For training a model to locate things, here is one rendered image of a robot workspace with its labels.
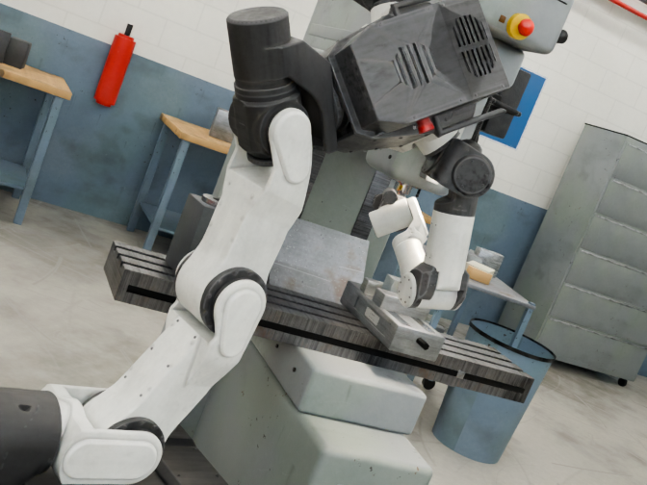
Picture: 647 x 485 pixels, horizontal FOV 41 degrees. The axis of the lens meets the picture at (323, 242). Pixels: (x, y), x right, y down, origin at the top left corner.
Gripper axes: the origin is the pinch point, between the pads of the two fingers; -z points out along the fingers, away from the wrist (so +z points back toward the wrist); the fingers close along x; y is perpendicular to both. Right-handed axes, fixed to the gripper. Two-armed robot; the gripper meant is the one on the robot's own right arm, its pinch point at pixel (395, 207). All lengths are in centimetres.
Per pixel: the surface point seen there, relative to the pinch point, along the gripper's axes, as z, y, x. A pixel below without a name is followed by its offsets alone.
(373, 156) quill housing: 1.2, -10.5, 10.6
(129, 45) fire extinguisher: -360, -5, 187
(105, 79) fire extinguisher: -358, 22, 195
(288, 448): 30, 63, 3
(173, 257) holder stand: 21, 31, 48
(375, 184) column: -37.4, -1.3, 6.2
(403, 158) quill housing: 11.6, -13.4, 3.3
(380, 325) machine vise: 9.1, 29.7, -7.9
